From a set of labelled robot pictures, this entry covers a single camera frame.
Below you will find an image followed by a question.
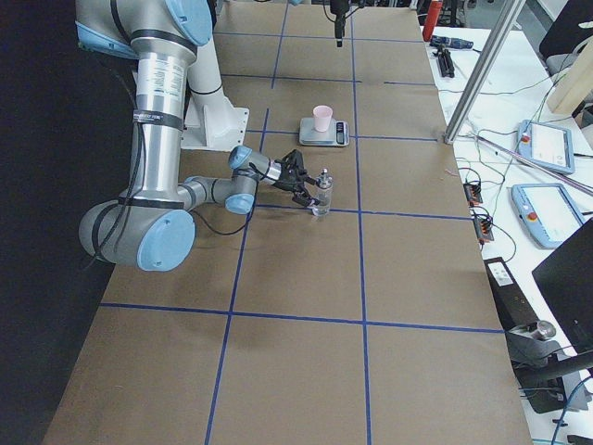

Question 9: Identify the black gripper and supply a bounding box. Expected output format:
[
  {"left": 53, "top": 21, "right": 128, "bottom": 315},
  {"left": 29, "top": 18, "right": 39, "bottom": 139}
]
[
  {"left": 330, "top": 0, "right": 350, "bottom": 47},
  {"left": 273, "top": 149, "right": 319, "bottom": 207}
]

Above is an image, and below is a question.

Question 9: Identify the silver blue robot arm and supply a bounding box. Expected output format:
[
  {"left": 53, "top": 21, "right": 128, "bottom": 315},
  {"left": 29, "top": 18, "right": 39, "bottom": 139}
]
[{"left": 76, "top": 1, "right": 315, "bottom": 272}]

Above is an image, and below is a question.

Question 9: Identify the silver digital kitchen scale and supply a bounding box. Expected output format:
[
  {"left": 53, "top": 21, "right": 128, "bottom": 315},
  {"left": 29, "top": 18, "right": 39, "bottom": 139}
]
[{"left": 298, "top": 117, "right": 349, "bottom": 146}]

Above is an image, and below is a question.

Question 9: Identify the pink plastic cup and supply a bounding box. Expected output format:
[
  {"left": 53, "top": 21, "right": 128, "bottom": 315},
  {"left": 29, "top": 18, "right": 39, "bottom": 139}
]
[{"left": 312, "top": 105, "right": 333, "bottom": 133}]

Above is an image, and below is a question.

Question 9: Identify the red cylinder bottle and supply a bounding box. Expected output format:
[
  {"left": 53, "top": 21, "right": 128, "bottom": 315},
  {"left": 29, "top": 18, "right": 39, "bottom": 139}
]
[{"left": 423, "top": 0, "right": 443, "bottom": 42}]

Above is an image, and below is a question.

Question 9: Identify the black folded tripod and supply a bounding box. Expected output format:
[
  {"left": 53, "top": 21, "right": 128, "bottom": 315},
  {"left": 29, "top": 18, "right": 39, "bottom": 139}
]
[{"left": 433, "top": 44, "right": 455, "bottom": 78}]

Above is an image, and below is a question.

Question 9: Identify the blue patterned cloth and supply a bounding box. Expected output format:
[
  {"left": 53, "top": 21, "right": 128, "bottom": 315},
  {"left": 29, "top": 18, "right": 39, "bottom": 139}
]
[{"left": 429, "top": 35, "right": 473, "bottom": 49}]

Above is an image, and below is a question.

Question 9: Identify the orange black connector board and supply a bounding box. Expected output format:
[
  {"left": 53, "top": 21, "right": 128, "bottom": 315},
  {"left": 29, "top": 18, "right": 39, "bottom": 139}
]
[{"left": 463, "top": 180, "right": 483, "bottom": 207}]

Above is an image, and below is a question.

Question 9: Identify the black office chair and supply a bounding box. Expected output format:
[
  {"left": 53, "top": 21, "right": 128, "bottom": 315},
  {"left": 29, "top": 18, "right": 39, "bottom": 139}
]
[{"left": 539, "top": 0, "right": 592, "bottom": 75}]

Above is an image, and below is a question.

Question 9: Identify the wooden plank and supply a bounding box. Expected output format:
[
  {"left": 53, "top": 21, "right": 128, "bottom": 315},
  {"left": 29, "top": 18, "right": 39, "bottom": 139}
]
[{"left": 547, "top": 37, "right": 592, "bottom": 115}]

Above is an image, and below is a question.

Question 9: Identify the far blue teach pendant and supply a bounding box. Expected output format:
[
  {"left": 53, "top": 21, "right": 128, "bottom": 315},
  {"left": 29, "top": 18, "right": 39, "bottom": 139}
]
[{"left": 517, "top": 120, "right": 575, "bottom": 174}]

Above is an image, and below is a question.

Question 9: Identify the blue teach pendant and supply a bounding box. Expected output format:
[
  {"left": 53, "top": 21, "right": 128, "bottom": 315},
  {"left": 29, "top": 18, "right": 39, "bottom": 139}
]
[
  {"left": 517, "top": 120, "right": 575, "bottom": 174},
  {"left": 511, "top": 184, "right": 585, "bottom": 249}
]

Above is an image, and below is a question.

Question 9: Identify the near blue teach pendant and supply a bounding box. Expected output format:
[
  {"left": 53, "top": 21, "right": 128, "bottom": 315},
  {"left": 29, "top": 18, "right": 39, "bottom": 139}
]
[{"left": 511, "top": 184, "right": 585, "bottom": 249}]

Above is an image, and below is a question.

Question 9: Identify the black box with label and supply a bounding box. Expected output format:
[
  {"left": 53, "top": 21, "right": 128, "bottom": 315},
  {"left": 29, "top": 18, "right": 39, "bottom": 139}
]
[{"left": 484, "top": 257, "right": 538, "bottom": 331}]

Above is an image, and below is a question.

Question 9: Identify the black monitor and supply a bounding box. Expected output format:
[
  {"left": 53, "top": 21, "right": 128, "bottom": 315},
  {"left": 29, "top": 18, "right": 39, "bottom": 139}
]
[{"left": 532, "top": 221, "right": 593, "bottom": 352}]

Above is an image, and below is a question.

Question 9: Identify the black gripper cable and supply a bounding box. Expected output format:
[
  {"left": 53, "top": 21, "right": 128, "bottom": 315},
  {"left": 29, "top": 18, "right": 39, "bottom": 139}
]
[{"left": 192, "top": 198, "right": 256, "bottom": 235}]

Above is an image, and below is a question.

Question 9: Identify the aluminium frame post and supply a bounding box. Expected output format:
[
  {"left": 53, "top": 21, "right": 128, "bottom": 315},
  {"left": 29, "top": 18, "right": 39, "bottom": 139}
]
[{"left": 444, "top": 0, "right": 526, "bottom": 145}]

